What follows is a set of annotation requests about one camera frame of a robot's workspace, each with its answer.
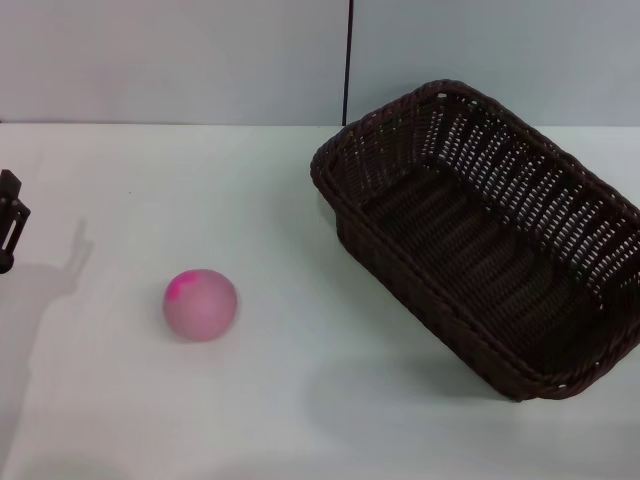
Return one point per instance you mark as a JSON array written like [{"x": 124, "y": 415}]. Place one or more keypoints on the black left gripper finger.
[{"x": 11, "y": 220}]

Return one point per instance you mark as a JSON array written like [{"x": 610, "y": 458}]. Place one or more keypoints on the pink ball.
[{"x": 200, "y": 310}]

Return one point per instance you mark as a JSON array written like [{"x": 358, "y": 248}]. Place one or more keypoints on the dark brown woven basket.
[{"x": 450, "y": 240}]

